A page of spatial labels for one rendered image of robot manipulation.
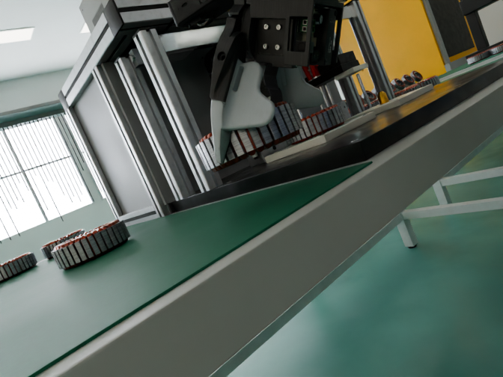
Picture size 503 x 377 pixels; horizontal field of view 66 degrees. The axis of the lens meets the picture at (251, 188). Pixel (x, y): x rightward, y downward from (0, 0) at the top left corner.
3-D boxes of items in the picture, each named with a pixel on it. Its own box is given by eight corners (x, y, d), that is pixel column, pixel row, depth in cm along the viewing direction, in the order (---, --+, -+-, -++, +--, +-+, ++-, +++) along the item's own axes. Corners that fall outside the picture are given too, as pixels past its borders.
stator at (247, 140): (321, 123, 42) (308, 92, 42) (272, 146, 33) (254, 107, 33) (245, 158, 49) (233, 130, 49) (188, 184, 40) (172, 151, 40)
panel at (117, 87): (349, 118, 117) (312, 24, 114) (166, 204, 77) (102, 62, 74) (346, 120, 118) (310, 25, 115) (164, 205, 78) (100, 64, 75)
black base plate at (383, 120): (531, 59, 79) (527, 48, 79) (367, 160, 41) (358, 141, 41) (350, 126, 117) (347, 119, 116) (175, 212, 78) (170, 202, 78)
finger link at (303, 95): (322, 141, 44) (311, 73, 37) (276, 133, 47) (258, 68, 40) (331, 123, 45) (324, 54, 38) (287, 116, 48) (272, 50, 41)
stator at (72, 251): (67, 264, 64) (58, 244, 64) (132, 235, 67) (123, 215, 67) (53, 278, 53) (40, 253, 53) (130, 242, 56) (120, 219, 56)
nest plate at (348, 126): (376, 117, 69) (373, 111, 69) (326, 142, 60) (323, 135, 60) (315, 139, 81) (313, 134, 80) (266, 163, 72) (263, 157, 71)
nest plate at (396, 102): (433, 88, 83) (432, 82, 83) (400, 105, 74) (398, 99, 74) (375, 111, 95) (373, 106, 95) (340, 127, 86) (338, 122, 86)
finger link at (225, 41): (215, 93, 32) (248, -2, 33) (200, 91, 33) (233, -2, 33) (240, 116, 36) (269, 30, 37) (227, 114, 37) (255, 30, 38)
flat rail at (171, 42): (358, 16, 101) (354, 4, 101) (155, 53, 64) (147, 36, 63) (354, 18, 102) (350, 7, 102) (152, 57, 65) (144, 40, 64)
